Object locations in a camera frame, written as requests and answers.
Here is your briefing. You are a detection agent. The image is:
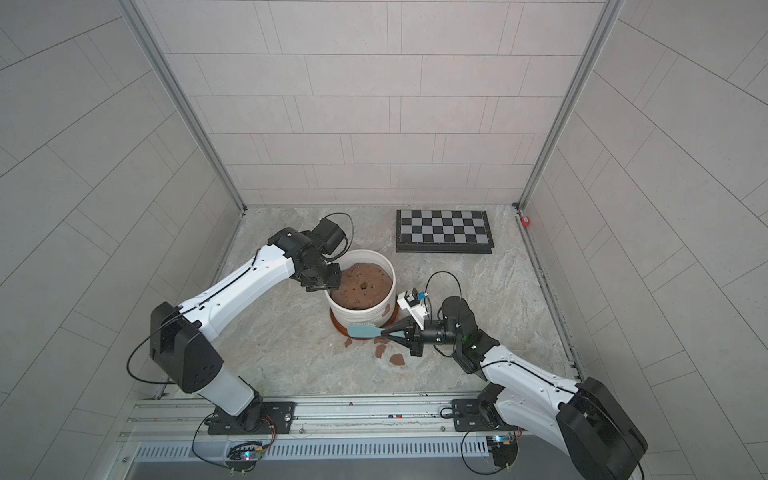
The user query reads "black and grey chessboard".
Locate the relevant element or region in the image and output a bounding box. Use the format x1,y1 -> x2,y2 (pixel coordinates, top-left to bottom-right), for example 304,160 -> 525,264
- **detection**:
395,209 -> 494,254

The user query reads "mud chunk on table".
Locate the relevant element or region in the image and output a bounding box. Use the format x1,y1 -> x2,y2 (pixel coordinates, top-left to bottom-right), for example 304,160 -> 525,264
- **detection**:
389,354 -> 405,366

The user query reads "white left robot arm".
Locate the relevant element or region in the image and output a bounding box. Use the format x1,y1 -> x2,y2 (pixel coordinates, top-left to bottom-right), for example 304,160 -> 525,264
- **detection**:
148,216 -> 354,433

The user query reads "green circuit board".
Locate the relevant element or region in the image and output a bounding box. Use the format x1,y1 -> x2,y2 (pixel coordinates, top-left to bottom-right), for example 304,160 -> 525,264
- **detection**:
225,441 -> 269,471
486,434 -> 520,469

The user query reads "left green circuit board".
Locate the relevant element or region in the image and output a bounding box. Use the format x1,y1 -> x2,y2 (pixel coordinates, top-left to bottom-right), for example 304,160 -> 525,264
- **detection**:
225,441 -> 269,471

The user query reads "white ceramic pot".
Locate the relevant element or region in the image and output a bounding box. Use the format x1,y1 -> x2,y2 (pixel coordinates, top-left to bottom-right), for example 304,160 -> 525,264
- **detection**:
325,249 -> 397,310

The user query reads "terracotta saucer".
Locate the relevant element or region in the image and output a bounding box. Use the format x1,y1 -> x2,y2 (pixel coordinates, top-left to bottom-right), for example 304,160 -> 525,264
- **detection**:
329,303 -> 399,338

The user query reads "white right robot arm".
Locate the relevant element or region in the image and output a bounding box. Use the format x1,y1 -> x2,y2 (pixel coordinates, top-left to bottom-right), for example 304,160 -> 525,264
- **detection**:
381,290 -> 648,479

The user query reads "right green circuit board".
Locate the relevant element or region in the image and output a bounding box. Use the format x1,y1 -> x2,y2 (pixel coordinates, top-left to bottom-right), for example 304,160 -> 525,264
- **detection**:
486,434 -> 520,469

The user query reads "aluminium corner post right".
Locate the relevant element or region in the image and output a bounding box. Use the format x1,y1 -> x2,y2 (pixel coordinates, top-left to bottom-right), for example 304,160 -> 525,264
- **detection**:
515,0 -> 624,213

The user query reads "teal scrubbing brush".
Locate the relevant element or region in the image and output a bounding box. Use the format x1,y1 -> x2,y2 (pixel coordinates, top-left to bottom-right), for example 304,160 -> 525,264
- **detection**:
347,324 -> 383,339

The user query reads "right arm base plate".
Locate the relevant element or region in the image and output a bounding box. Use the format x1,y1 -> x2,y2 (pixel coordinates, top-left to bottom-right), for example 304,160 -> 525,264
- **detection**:
449,399 -> 516,432

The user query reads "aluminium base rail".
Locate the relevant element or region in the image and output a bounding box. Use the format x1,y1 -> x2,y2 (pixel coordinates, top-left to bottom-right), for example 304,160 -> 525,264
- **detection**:
94,392 -> 533,479

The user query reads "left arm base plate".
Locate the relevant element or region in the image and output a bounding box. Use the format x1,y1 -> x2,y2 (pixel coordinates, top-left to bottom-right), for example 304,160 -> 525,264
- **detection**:
203,397 -> 297,435

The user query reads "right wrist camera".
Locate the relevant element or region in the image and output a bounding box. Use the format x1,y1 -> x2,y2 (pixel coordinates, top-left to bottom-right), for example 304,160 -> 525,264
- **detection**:
397,288 -> 431,329

